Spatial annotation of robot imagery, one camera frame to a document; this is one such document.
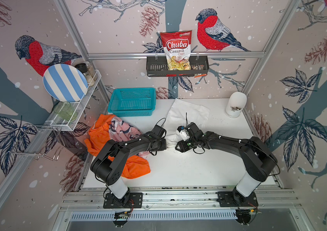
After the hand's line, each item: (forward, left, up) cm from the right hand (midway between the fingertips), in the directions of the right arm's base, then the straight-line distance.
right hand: (178, 146), depth 89 cm
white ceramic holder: (+33, -44, +6) cm, 55 cm away
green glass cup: (+2, +58, +31) cm, 65 cm away
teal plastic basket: (+43, +39, -5) cm, 58 cm away
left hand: (+3, +7, -2) cm, 8 cm away
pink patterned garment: (+7, +38, +4) cm, 39 cm away
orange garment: (+6, +53, 0) cm, 54 cm away
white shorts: (+30, -14, -3) cm, 33 cm away
